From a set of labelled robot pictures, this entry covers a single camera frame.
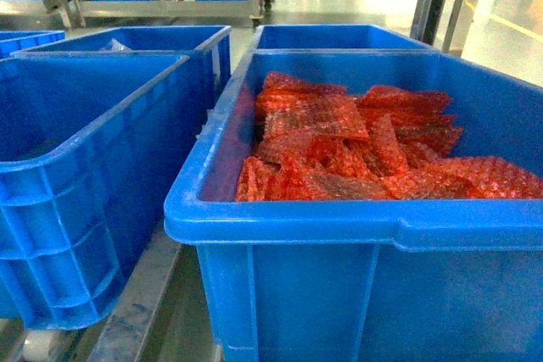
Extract red bubble wrap bags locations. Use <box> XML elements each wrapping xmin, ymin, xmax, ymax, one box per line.
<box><xmin>235</xmin><ymin>71</ymin><xmax>542</xmax><ymax>202</ymax></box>

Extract blue bin with red bags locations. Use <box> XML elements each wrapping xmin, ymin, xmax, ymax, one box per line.
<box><xmin>164</xmin><ymin>50</ymin><xmax>542</xmax><ymax>361</ymax></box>

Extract blue bin behind front bin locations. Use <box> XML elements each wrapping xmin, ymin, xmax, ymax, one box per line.
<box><xmin>249</xmin><ymin>24</ymin><xmax>438</xmax><ymax>52</ymax></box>

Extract blue bin rear left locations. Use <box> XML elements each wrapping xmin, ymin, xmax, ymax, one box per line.
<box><xmin>12</xmin><ymin>25</ymin><xmax>232</xmax><ymax>109</ymax></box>

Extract empty blue bin left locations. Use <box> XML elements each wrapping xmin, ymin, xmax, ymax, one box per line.
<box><xmin>1</xmin><ymin>55</ymin><xmax>209</xmax><ymax>330</ymax></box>

